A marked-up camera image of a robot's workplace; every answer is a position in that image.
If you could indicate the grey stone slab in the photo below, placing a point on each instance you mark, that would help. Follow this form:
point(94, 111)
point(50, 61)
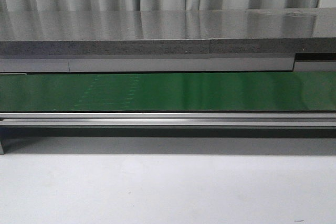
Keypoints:
point(166, 32)

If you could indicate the green conveyor belt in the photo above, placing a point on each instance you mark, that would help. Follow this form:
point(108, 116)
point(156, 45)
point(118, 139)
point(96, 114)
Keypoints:
point(217, 91)

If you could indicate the aluminium conveyor front rail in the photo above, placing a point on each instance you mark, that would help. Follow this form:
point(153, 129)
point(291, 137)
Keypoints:
point(202, 119)

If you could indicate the grey rear guide rail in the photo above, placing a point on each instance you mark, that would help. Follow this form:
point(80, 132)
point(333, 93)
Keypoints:
point(168, 63)

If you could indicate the grey conveyor support leg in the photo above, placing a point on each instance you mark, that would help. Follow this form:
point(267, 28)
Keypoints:
point(4, 140)

